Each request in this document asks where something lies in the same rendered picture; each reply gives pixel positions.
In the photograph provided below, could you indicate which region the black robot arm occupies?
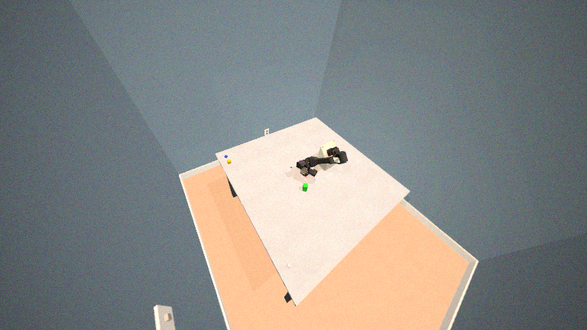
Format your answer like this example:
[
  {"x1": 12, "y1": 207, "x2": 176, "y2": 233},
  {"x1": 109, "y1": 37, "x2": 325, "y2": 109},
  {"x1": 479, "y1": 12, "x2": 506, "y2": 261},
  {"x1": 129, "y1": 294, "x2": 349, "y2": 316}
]
[{"x1": 297, "y1": 147, "x2": 348, "y2": 176}]

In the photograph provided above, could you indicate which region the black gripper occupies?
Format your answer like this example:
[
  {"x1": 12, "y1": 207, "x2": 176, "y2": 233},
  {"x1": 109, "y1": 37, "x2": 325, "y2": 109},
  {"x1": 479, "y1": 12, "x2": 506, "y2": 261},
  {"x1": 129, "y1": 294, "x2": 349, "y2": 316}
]
[{"x1": 305, "y1": 166, "x2": 317, "y2": 176}]

